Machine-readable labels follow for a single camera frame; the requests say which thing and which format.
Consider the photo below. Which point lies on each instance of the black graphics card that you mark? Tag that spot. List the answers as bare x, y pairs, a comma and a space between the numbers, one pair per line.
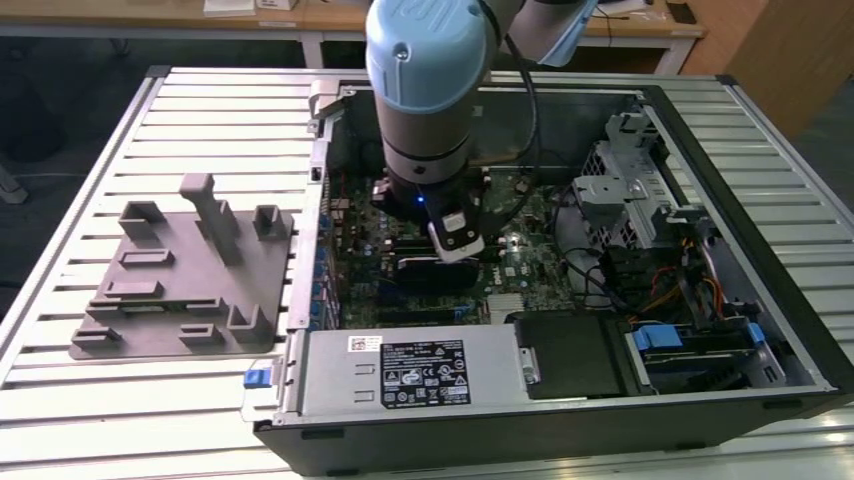
427, 277

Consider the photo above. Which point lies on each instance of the wooden cabinet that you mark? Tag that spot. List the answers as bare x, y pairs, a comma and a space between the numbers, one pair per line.
787, 60

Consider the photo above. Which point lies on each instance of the green RAM stick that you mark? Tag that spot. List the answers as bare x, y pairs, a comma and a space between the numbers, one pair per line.
153, 305

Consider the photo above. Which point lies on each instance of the blue case latch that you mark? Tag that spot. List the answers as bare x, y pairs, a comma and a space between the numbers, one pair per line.
256, 378

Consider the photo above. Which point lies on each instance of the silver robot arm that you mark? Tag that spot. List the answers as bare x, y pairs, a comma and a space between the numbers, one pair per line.
427, 125

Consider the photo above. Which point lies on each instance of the green motherboard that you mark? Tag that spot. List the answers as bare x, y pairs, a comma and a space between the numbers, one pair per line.
363, 295

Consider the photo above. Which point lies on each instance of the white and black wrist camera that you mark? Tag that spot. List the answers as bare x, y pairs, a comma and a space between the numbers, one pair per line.
460, 245

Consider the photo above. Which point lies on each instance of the grey parts rack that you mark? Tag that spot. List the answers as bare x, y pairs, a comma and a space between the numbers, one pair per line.
187, 280

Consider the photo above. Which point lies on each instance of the white cardboard box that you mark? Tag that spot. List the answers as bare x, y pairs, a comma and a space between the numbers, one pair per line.
227, 6
276, 3

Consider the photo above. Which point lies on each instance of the black plastic drive cover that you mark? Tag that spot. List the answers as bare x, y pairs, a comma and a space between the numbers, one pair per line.
574, 355

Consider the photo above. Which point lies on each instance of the black RAM slot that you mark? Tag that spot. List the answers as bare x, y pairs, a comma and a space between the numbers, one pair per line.
410, 240
410, 249
410, 254
410, 245

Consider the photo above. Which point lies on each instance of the small black desk object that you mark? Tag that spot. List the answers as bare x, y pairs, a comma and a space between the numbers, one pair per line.
681, 11

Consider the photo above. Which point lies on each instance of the metal disk bay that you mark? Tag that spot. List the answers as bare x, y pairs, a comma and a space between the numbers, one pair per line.
701, 370

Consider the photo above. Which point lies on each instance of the wooden desk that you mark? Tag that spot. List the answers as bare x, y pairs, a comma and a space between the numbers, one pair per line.
167, 22

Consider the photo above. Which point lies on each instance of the silver drive cage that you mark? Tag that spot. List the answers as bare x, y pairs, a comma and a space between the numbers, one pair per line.
614, 200

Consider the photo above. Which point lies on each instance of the silver chipset heat sink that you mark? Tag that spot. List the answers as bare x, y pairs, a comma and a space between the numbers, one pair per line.
507, 306

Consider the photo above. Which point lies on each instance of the black PC case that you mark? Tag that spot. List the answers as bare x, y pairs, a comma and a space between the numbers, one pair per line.
467, 445

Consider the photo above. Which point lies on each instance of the blue disk carrier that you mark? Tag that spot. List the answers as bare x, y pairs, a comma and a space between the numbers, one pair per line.
657, 340

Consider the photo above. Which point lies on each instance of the silver power supply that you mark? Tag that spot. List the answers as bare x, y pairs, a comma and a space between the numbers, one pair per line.
334, 380

